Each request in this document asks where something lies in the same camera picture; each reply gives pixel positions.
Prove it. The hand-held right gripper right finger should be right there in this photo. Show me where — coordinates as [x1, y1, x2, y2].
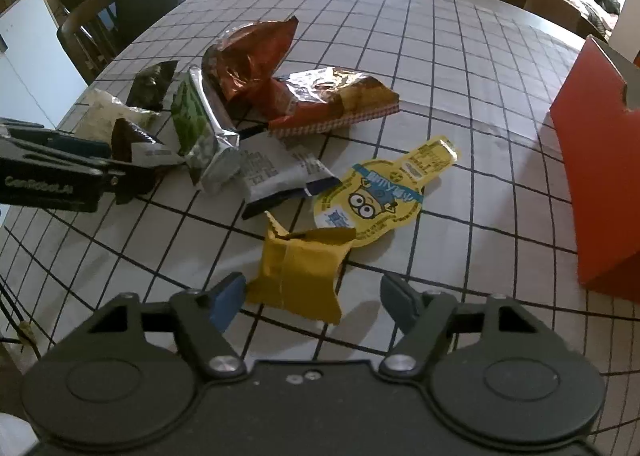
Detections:
[379, 273, 551, 382]

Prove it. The dark wooden chair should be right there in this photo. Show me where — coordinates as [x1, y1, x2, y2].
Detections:
[56, 0, 123, 84]

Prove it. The white navy snack packet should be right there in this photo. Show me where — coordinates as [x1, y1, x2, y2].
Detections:
[239, 136, 342, 220]

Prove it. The white grid tablecloth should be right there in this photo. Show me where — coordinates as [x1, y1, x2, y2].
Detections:
[0, 0, 640, 387]

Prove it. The red cardboard box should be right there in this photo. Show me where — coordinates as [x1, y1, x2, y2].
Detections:
[549, 35, 640, 304]

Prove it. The white translucent snack packet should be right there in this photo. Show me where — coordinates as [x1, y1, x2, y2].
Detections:
[75, 89, 156, 142]

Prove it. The yellow cartoon pouch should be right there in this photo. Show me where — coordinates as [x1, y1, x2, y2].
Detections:
[313, 135, 461, 248]

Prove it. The yellow snack packet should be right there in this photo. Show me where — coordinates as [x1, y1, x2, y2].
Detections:
[245, 210, 357, 324]

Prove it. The white cabinet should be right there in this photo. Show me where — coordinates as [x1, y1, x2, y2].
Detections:
[0, 0, 88, 127]

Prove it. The dark brown snack packet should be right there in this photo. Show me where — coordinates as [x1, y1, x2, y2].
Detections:
[111, 117, 183, 168]

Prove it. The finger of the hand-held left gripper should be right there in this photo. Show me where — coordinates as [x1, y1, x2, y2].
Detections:
[96, 160, 158, 206]
[20, 131, 113, 165]

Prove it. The red checkered snack packet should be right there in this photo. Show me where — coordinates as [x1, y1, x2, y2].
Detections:
[267, 65, 401, 138]

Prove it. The green pea snack packet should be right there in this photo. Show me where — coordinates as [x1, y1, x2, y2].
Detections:
[170, 65, 242, 194]

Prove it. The black chair back cloth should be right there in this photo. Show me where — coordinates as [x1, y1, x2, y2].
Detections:
[107, 0, 185, 57]

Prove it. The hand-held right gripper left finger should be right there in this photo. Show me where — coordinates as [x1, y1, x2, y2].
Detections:
[87, 272, 248, 382]

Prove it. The black cable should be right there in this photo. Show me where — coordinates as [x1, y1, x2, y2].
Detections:
[0, 281, 42, 362]

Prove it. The dark triangular snack packet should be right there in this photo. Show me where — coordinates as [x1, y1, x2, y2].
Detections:
[125, 60, 178, 113]

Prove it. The crumpled orange chip bag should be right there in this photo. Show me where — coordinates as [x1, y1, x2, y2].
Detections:
[201, 16, 299, 122]

